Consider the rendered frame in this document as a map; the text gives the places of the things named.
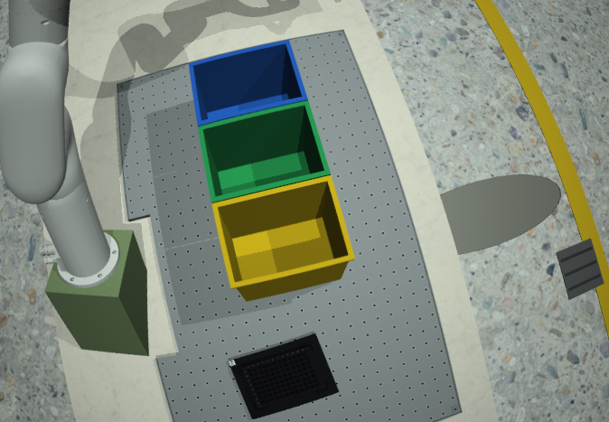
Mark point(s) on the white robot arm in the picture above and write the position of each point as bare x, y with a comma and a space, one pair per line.
33, 141

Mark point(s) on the green open-top bin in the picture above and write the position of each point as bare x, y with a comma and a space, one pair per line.
256, 152

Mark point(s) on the blue open-top bin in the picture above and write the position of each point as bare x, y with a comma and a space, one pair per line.
253, 79

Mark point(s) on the yellow open bin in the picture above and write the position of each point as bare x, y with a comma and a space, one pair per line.
296, 226

